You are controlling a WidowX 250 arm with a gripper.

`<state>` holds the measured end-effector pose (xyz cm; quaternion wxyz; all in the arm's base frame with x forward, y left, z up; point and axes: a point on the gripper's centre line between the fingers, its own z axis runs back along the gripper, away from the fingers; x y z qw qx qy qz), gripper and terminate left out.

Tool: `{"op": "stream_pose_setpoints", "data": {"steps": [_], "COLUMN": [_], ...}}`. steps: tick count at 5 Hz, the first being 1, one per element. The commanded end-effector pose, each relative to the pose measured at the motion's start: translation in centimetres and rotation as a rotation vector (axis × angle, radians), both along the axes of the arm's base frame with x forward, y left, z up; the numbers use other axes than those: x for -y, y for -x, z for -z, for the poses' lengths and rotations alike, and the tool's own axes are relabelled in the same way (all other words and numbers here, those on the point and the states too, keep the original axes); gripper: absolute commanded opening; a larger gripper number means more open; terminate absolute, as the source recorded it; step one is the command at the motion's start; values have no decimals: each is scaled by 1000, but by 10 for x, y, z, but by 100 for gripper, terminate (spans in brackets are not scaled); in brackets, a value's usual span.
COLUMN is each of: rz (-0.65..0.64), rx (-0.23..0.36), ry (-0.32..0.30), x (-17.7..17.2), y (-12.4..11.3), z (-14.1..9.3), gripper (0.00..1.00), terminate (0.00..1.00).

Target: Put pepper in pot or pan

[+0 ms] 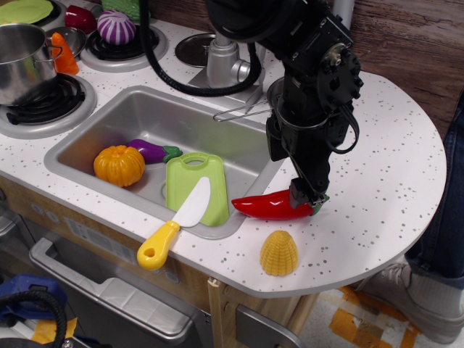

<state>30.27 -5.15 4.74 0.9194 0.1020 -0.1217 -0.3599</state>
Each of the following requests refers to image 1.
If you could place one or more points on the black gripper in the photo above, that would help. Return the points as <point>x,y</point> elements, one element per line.
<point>309,144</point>

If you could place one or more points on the red toy chili pepper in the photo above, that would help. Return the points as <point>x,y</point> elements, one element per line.
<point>274,206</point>

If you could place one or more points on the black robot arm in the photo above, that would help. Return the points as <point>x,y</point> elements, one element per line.
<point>312,111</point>

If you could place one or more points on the stainless steel pot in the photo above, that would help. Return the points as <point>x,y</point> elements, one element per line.
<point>27,64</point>

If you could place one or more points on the yellow toy corn piece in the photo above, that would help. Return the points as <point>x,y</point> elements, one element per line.
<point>279,254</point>

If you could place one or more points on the blue jeans leg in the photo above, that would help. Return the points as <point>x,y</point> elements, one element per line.
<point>439,251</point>

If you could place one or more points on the silver toy faucet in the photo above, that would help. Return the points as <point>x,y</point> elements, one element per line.
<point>226,58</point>

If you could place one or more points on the purple toy eggplant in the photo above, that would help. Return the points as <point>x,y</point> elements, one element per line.
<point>153,153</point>

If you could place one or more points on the white sneaker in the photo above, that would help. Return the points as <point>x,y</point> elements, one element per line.
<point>434,308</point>

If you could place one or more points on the orange toy pumpkin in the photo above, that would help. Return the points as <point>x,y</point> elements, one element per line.
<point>119,165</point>

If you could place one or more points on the silver toy sink basin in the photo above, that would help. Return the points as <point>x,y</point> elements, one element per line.
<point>163,119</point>

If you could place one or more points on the rear stove burner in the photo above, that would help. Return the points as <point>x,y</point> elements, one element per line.
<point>108,58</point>

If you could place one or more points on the stove burner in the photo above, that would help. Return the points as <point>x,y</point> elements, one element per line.
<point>108,58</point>
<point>67,105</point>

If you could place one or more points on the purple white striped toy onion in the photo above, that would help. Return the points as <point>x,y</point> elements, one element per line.
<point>115,27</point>

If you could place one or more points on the green textured toy item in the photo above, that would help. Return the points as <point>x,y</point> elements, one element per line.
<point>129,7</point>

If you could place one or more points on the front left stove burner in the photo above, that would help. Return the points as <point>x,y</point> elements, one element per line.
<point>67,105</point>

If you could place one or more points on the orange toy carrot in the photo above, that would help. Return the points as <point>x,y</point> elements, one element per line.
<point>64,60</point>

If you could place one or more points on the small silver bowl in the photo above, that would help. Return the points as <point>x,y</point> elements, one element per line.
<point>75,38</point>

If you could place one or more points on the red toy vegetable piece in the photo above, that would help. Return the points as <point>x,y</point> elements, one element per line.
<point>80,18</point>

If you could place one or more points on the light green toy plate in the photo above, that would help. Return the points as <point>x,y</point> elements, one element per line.
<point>24,11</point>

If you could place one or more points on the yellow handled white toy knife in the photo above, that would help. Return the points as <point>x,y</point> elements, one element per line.
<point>152,254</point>

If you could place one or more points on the grey oven door handle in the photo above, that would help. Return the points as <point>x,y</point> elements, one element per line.
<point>114,306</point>

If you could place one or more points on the blue clamp with black hose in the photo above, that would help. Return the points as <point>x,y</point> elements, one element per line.
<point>35,298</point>

